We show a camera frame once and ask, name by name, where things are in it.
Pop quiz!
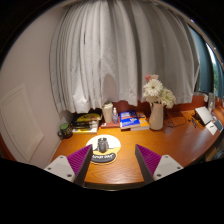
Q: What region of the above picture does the white round printed mouse pad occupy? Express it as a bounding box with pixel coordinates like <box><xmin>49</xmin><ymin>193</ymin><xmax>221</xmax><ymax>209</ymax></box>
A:
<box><xmin>85</xmin><ymin>134</ymin><xmax>122</xmax><ymax>165</ymax></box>

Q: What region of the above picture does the white lidded tumbler cup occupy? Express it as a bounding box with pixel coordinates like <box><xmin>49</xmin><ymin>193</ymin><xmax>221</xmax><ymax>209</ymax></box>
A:
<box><xmin>101</xmin><ymin>102</ymin><xmax>114</xmax><ymax>124</ymax></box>

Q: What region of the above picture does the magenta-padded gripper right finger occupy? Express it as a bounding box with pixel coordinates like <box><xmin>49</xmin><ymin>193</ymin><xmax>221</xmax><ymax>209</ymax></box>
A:
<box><xmin>134</xmin><ymin>143</ymin><xmax>184</xmax><ymax>185</ymax></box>

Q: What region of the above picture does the dark green mug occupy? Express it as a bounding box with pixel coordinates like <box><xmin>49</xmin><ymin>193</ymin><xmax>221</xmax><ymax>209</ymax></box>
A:
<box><xmin>57</xmin><ymin>122</ymin><xmax>74</xmax><ymax>140</ymax></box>

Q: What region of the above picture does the white wall panel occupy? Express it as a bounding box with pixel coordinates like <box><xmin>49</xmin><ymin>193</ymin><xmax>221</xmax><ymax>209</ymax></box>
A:
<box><xmin>0</xmin><ymin>83</ymin><xmax>45</xmax><ymax>164</ymax></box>

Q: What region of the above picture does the black and yellow book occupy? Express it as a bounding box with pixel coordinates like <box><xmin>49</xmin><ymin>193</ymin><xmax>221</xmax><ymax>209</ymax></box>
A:
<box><xmin>74</xmin><ymin>112</ymin><xmax>103</xmax><ymax>124</ymax></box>

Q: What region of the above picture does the white flower bouquet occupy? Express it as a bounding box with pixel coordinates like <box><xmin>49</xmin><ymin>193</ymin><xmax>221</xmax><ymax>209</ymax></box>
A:
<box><xmin>142</xmin><ymin>73</ymin><xmax>177</xmax><ymax>109</ymax></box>

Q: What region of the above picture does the blue book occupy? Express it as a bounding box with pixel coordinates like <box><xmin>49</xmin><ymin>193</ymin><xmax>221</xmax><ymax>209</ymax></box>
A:
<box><xmin>118</xmin><ymin>110</ymin><xmax>142</xmax><ymax>130</ymax></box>

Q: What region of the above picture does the black grey gaming mouse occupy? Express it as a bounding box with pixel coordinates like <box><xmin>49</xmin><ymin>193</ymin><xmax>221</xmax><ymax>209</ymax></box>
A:
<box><xmin>97</xmin><ymin>136</ymin><xmax>109</xmax><ymax>153</ymax></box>

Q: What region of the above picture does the white curtain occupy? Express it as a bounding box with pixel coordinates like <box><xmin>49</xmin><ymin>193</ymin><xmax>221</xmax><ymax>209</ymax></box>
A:
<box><xmin>49</xmin><ymin>0</ymin><xmax>201</xmax><ymax>114</ymax></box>

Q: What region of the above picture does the white laptop on stand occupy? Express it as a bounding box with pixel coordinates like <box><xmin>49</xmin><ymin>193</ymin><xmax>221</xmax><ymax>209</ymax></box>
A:
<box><xmin>194</xmin><ymin>105</ymin><xmax>214</xmax><ymax>127</ymax></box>

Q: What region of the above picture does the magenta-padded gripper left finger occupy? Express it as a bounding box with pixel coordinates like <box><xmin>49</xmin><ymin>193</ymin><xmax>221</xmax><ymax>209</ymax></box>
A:
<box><xmin>43</xmin><ymin>143</ymin><xmax>94</xmax><ymax>188</ymax></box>

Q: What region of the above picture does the white ceramic jug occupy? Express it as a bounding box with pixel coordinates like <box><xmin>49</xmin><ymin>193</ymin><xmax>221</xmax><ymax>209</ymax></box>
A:
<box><xmin>148</xmin><ymin>102</ymin><xmax>165</xmax><ymax>131</ymax></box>

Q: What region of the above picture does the clear spray bottle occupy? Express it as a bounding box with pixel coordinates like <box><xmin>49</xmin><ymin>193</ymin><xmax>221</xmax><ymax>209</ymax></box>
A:
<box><xmin>112</xmin><ymin>106</ymin><xmax>120</xmax><ymax>125</ymax></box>

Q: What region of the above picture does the red-brown book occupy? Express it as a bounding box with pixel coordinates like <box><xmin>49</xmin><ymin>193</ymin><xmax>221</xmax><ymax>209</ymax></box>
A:
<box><xmin>99</xmin><ymin>121</ymin><xmax>120</xmax><ymax>130</ymax></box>

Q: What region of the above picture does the window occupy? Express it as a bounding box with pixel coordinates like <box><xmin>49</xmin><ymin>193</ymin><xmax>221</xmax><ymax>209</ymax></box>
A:
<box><xmin>189</xmin><ymin>26</ymin><xmax>224</xmax><ymax>101</ymax></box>

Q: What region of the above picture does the orange book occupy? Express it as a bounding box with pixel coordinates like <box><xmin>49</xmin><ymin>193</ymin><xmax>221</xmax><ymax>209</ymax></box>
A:
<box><xmin>130</xmin><ymin>111</ymin><xmax>151</xmax><ymax>132</ymax></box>

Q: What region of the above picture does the white paper sheet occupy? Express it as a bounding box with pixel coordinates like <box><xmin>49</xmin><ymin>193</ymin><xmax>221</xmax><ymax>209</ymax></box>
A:
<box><xmin>205</xmin><ymin>121</ymin><xmax>219</xmax><ymax>136</ymax></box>

